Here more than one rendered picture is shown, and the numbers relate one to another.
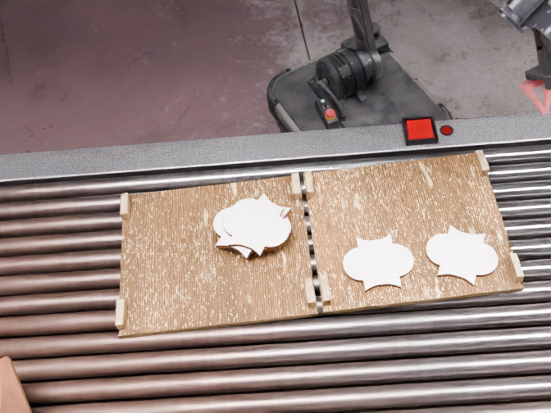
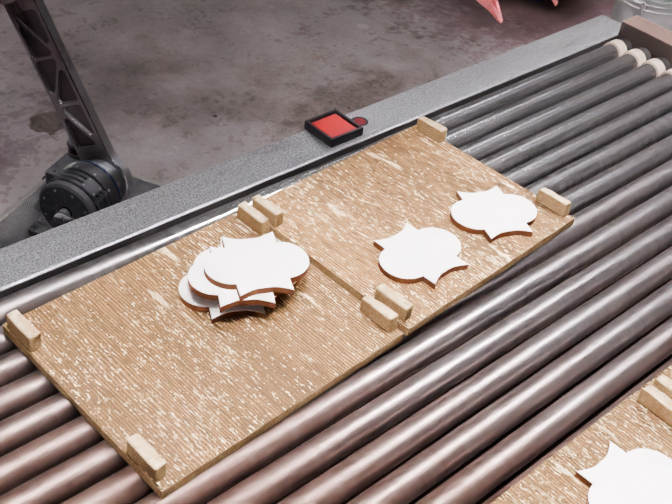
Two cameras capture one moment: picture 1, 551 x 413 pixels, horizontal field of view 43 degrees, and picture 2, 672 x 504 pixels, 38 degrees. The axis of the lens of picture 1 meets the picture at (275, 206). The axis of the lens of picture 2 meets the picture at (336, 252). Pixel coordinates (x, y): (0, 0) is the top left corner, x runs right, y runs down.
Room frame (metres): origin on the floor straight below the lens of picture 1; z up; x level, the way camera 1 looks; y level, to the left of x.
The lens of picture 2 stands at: (0.04, 0.77, 1.87)
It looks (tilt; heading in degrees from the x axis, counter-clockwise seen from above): 39 degrees down; 310
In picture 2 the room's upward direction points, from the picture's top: 7 degrees clockwise
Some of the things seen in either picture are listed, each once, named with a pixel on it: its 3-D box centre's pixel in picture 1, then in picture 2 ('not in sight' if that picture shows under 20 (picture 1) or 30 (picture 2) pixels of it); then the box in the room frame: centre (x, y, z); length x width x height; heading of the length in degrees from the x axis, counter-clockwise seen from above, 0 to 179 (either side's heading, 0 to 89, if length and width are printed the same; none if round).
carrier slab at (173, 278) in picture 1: (214, 251); (207, 332); (0.77, 0.15, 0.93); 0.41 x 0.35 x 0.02; 88
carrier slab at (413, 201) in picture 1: (406, 229); (412, 216); (0.76, -0.27, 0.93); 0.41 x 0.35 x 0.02; 89
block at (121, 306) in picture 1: (120, 314); (146, 457); (0.64, 0.34, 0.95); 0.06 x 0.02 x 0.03; 178
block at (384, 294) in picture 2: (325, 290); (393, 302); (0.63, -0.08, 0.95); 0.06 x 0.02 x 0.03; 179
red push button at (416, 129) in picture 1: (419, 130); (333, 128); (1.03, -0.37, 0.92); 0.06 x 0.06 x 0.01; 86
